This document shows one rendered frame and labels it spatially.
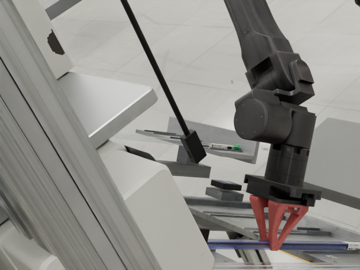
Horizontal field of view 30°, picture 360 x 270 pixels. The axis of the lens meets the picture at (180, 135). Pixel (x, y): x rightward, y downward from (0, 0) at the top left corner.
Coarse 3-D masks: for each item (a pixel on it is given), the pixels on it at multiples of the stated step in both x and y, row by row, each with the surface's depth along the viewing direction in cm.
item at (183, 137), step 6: (192, 132) 93; (180, 138) 93; (186, 138) 92; (192, 138) 93; (198, 138) 94; (186, 144) 93; (192, 144) 93; (198, 144) 94; (186, 150) 94; (192, 150) 93; (198, 150) 94; (204, 150) 95; (192, 156) 94; (198, 156) 94; (204, 156) 95; (192, 162) 95; (198, 162) 94
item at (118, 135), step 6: (120, 138) 137; (126, 138) 138; (132, 138) 139; (138, 138) 140; (144, 138) 141; (150, 138) 142; (156, 138) 143; (162, 138) 144; (168, 138) 146; (174, 144) 146; (180, 144) 147; (204, 144) 151; (210, 144) 152
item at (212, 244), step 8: (208, 240) 90; (216, 240) 91; (224, 240) 92; (232, 240) 93; (240, 240) 94; (248, 240) 96; (256, 240) 97; (264, 240) 98; (216, 248) 91; (224, 248) 92; (232, 248) 93; (240, 248) 93; (248, 248) 94; (256, 248) 95; (264, 248) 96; (280, 248) 98; (288, 248) 100; (296, 248) 101; (304, 248) 102; (312, 248) 103; (320, 248) 104; (328, 248) 105; (336, 248) 107; (344, 248) 108
